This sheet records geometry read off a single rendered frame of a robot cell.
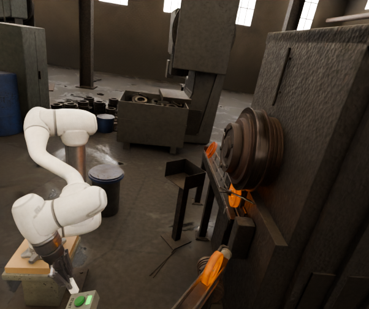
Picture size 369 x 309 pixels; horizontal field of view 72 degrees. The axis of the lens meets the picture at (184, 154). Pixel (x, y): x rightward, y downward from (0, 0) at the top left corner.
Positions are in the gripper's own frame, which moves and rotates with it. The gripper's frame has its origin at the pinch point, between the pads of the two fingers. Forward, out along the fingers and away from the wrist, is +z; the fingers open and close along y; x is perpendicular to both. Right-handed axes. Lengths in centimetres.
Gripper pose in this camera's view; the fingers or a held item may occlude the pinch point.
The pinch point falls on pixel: (72, 286)
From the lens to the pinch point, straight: 120.9
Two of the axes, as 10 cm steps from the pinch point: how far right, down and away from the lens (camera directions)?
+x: -9.8, 2.1, 0.5
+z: 2.1, 8.9, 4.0
